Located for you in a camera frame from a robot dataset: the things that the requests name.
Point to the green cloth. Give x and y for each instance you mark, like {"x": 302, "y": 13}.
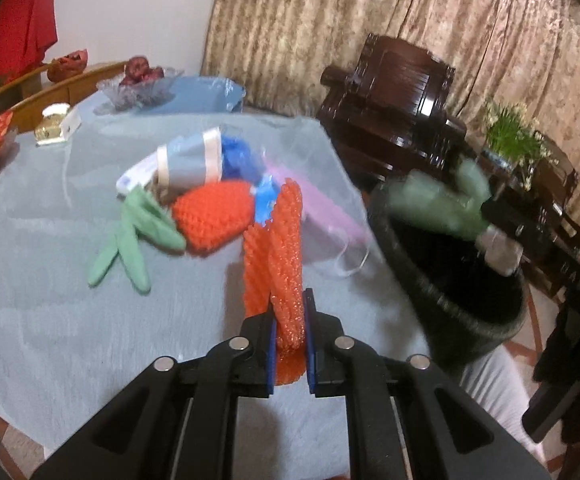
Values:
{"x": 430, "y": 205}

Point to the red-brown bag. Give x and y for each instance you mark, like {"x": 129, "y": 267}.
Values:
{"x": 67, "y": 66}

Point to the grey roll with cream band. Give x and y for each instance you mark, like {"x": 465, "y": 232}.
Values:
{"x": 190, "y": 165}

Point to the gold and white box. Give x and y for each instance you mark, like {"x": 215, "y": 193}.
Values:
{"x": 52, "y": 127}

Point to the beige patterned curtain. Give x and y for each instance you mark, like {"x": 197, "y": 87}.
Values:
{"x": 320, "y": 20}

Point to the light wooden chair back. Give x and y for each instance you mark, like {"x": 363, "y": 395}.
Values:
{"x": 60, "y": 92}
{"x": 0, "y": 92}

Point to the dark red fruit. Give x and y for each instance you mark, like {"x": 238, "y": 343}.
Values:
{"x": 137, "y": 70}

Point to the glass fruit bowl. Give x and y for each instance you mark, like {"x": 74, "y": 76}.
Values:
{"x": 135, "y": 94}

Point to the orange knitted carrot toy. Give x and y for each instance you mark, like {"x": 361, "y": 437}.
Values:
{"x": 210, "y": 215}

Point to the dark wooden side table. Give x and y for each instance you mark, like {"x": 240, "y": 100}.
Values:
{"x": 475, "y": 160}

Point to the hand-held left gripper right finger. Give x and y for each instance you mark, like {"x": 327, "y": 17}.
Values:
{"x": 311, "y": 340}

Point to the pink face mask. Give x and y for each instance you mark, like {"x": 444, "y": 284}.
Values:
{"x": 320, "y": 200}

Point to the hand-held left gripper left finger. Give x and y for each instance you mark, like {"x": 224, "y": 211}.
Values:
{"x": 271, "y": 355}

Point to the blue tablecloth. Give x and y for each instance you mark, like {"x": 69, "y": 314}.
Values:
{"x": 205, "y": 92}

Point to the black trash bin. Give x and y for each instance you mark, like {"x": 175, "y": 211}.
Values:
{"x": 470, "y": 320}

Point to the dark wooden armchair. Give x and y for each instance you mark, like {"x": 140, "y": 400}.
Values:
{"x": 395, "y": 100}
{"x": 562, "y": 175}

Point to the potted green plant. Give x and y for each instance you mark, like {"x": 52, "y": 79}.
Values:
{"x": 512, "y": 135}

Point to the white packet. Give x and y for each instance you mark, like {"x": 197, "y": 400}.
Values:
{"x": 135, "y": 175}

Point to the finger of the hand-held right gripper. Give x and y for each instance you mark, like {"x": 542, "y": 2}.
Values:
{"x": 510, "y": 217}

